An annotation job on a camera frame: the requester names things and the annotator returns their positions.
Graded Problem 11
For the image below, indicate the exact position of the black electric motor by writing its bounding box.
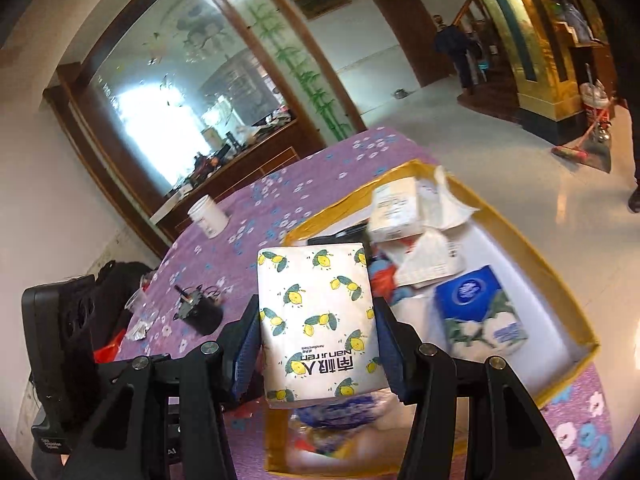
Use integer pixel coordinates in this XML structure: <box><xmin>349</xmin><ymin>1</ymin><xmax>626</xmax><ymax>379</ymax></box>
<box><xmin>172</xmin><ymin>284</ymin><xmax>225</xmax><ymax>336</ymax></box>

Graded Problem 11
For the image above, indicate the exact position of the white plastic jar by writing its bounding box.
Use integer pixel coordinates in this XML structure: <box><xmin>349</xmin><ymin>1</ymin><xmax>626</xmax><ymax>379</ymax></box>
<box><xmin>188</xmin><ymin>195</ymin><xmax>230</xmax><ymax>239</ymax></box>

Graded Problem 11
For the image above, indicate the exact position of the dark dustpan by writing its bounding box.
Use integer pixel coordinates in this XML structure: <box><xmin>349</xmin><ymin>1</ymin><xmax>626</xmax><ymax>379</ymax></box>
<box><xmin>575</xmin><ymin>137</ymin><xmax>612</xmax><ymax>174</ymax></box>

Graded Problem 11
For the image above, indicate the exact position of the red plastic bag in tray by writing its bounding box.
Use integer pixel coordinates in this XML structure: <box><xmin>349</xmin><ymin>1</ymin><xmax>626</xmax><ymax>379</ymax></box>
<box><xmin>371</xmin><ymin>265</ymin><xmax>398</xmax><ymax>303</ymax></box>

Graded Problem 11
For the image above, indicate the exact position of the white bucket red print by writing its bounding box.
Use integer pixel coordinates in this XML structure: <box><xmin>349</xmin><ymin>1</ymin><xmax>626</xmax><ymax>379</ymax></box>
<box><xmin>580</xmin><ymin>82</ymin><xmax>613</xmax><ymax>121</ymax></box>

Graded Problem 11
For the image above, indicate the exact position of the green bamboo wall decal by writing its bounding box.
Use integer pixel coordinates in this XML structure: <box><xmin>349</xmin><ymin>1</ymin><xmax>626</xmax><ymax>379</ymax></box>
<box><xmin>247</xmin><ymin>0</ymin><xmax>353</xmax><ymax>143</ymax></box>

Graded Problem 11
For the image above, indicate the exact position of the black packet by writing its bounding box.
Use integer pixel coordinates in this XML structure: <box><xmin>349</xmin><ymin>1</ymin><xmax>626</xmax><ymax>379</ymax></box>
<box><xmin>307</xmin><ymin>225</ymin><xmax>368</xmax><ymax>247</ymax></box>

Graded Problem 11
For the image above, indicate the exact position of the wooden staircase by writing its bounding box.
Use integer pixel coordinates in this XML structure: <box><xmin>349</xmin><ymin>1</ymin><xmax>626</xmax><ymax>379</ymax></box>
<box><xmin>452</xmin><ymin>0</ymin><xmax>521</xmax><ymax>116</ymax></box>

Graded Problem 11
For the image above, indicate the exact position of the clear plastic cup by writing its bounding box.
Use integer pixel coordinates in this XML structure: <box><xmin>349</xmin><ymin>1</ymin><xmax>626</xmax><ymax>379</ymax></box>
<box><xmin>125</xmin><ymin>290</ymin><xmax>152</xmax><ymax>321</ymax></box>

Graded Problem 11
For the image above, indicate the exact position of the white plastic bag red print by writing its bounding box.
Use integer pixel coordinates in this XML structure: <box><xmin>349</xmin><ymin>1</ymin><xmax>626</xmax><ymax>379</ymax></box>
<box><xmin>385</xmin><ymin>230</ymin><xmax>466</xmax><ymax>288</ymax></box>

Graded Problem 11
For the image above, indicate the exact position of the red handled broom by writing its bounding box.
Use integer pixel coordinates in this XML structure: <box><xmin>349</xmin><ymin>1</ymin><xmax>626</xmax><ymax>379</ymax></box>
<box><xmin>551</xmin><ymin>102</ymin><xmax>608</xmax><ymax>166</ymax></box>

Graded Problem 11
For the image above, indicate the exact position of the brown wooden door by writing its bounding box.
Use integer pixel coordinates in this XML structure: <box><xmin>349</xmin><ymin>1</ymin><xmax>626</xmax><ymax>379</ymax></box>
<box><xmin>372</xmin><ymin>0</ymin><xmax>441</xmax><ymax>88</ymax></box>

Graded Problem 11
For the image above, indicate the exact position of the yellow cardboard box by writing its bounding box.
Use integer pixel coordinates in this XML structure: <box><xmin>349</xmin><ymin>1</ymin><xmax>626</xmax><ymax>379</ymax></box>
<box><xmin>264</xmin><ymin>159</ymin><xmax>600</xmax><ymax>476</ymax></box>

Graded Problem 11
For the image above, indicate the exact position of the blue tissue pack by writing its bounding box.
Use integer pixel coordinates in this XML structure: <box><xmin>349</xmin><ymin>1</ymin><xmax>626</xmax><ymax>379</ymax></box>
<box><xmin>434</xmin><ymin>265</ymin><xmax>530</xmax><ymax>361</ymax></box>

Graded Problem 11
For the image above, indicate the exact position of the gold pillar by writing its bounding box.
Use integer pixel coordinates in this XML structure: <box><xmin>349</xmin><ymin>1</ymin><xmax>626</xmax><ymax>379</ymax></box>
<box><xmin>460</xmin><ymin>0</ymin><xmax>586</xmax><ymax>146</ymax></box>

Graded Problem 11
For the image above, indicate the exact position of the wooden counter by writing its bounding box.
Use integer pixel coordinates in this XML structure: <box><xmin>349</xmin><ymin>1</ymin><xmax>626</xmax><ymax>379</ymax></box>
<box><xmin>150</xmin><ymin>115</ymin><xmax>326</xmax><ymax>241</ymax></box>

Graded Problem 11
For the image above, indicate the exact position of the etched glass partition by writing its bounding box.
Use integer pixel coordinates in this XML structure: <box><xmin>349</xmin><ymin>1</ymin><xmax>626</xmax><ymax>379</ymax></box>
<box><xmin>85</xmin><ymin>0</ymin><xmax>301</xmax><ymax>196</ymax></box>

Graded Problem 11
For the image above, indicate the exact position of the crumpled foil wrapper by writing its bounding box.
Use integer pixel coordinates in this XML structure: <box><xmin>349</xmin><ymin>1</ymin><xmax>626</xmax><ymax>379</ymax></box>
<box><xmin>127</xmin><ymin>317</ymin><xmax>156</xmax><ymax>341</ymax></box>

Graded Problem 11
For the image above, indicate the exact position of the purple floral tablecloth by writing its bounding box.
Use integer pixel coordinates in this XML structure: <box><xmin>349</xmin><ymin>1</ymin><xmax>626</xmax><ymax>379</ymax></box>
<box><xmin>122</xmin><ymin>127</ymin><xmax>616</xmax><ymax>480</ymax></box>

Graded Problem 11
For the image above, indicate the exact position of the lemon print tissue pack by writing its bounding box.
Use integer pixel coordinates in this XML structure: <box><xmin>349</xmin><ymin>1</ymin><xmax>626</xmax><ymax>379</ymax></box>
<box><xmin>256</xmin><ymin>241</ymin><xmax>390</xmax><ymax>408</ymax></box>

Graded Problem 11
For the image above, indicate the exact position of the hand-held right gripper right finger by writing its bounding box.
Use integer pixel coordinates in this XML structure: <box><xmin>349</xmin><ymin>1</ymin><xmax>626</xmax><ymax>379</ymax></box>
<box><xmin>372</xmin><ymin>296</ymin><xmax>576</xmax><ymax>480</ymax></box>

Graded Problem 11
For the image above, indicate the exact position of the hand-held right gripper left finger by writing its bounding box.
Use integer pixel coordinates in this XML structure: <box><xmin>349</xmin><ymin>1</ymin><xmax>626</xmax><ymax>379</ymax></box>
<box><xmin>60</xmin><ymin>295</ymin><xmax>262</xmax><ymax>480</ymax></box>

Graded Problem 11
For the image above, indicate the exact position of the black bag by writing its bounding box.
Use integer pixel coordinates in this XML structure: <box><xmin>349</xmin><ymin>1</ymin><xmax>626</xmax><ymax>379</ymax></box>
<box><xmin>92</xmin><ymin>260</ymin><xmax>156</xmax><ymax>356</ymax></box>

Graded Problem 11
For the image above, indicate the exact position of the white tissue packet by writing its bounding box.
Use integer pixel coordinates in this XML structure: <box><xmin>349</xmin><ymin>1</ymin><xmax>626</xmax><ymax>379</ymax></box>
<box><xmin>367</xmin><ymin>176</ymin><xmax>421</xmax><ymax>242</ymax></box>

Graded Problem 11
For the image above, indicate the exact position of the wooden wall plaque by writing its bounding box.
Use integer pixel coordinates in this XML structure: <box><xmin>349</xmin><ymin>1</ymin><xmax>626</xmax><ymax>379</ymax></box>
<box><xmin>295</xmin><ymin>0</ymin><xmax>348</xmax><ymax>18</ymax></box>

